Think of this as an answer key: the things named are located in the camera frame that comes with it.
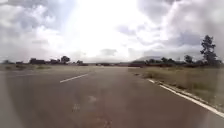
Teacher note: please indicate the distant hill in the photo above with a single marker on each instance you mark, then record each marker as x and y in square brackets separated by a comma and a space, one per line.
[148, 58]

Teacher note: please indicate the row of distant trees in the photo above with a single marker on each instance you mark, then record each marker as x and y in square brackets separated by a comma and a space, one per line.
[36, 61]

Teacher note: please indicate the row of distant bushes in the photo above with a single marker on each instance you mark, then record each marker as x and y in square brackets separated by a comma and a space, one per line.
[166, 62]

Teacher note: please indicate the tall dark tree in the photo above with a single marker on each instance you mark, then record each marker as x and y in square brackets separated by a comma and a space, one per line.
[208, 50]

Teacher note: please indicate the dry grass strip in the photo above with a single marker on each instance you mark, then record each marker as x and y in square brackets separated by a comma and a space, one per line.
[30, 67]

